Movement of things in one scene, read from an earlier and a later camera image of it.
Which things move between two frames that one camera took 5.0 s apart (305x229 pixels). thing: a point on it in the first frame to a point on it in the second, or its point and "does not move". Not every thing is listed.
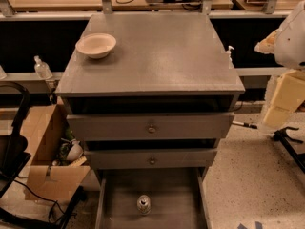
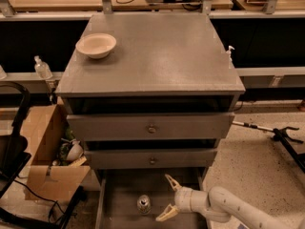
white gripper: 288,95 to 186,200
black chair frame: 12,146 does not move
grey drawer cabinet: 151,95 does not move
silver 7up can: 144,204 does not move
